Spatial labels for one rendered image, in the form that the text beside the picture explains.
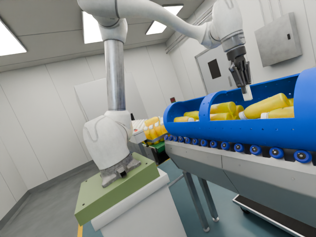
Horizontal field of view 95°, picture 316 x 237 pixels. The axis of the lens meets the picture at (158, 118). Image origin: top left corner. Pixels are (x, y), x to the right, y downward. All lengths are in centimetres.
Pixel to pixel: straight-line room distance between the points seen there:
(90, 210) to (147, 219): 23
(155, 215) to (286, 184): 52
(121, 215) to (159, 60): 608
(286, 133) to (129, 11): 75
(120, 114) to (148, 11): 50
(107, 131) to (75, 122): 466
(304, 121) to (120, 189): 64
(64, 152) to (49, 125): 92
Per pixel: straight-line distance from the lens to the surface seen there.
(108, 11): 78
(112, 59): 86
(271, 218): 162
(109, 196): 63
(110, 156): 66
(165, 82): 624
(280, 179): 76
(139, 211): 69
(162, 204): 72
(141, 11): 76
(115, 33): 89
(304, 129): 61
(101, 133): 65
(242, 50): 76
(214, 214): 176
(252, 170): 80
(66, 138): 534
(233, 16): 76
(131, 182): 63
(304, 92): 61
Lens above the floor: 131
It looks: 8 degrees down
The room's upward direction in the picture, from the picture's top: 20 degrees counter-clockwise
